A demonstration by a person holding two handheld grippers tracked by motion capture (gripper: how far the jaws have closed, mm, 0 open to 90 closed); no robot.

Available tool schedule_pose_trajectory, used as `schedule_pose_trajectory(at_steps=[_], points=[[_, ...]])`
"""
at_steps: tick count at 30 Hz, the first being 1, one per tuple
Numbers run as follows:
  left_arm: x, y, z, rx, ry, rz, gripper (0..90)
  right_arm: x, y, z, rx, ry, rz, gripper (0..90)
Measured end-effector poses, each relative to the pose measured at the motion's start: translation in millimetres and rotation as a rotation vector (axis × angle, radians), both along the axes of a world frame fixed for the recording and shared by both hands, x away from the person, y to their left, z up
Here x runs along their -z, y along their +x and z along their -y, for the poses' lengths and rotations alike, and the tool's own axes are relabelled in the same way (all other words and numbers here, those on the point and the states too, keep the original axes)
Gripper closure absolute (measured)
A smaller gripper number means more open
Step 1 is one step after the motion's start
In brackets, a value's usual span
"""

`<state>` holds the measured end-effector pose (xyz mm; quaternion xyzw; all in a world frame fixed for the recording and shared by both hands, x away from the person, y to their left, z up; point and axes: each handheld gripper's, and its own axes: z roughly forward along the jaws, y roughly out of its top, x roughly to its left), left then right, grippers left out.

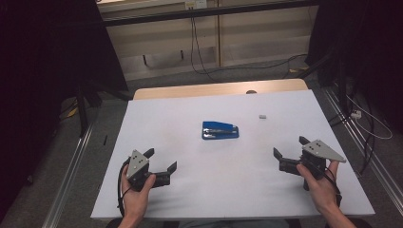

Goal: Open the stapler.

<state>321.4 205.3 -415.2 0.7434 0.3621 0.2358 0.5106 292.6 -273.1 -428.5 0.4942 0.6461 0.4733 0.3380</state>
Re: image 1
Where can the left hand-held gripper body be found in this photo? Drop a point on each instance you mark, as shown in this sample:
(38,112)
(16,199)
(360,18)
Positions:
(138,163)

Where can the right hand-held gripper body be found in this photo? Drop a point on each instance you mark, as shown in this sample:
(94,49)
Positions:
(320,150)

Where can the small grey staple strip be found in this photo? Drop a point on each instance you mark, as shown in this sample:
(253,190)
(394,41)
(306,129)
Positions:
(262,117)

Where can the blue stapler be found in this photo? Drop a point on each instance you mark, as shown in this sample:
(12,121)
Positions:
(220,130)

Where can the person's left hand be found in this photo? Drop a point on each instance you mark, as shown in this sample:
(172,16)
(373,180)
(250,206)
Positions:
(136,199)

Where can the person's right hand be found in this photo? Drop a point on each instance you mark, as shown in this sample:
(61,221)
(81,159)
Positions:
(320,190)

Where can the white power strip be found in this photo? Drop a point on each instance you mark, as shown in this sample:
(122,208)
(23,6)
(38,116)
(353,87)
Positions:
(356,114)

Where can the white table cover sheet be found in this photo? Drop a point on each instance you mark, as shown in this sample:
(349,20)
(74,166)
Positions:
(221,183)

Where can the dark round table grommet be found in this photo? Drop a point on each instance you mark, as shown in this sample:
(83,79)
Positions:
(251,92)

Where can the black metal stand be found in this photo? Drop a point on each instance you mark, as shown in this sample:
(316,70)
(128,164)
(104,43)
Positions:
(83,114)

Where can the person's grey clothing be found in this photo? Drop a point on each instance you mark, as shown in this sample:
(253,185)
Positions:
(231,224)

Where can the black curtain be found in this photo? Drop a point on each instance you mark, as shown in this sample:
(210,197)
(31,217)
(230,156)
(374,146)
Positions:
(47,79)
(364,47)

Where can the aluminium floor rail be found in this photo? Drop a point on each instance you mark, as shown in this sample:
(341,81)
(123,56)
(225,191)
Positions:
(364,148)
(68,177)

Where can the white wall socket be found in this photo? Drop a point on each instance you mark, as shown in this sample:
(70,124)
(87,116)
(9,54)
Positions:
(195,3)

